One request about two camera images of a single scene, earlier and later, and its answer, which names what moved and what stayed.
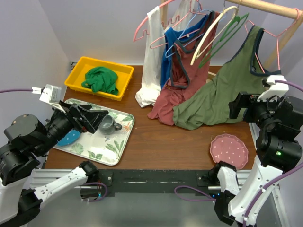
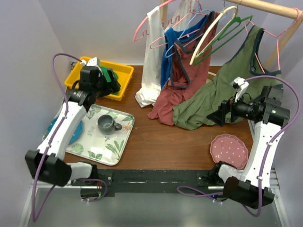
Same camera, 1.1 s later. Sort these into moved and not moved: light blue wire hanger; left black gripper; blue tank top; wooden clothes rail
Moved: left black gripper
Not moved: wooden clothes rail; blue tank top; light blue wire hanger
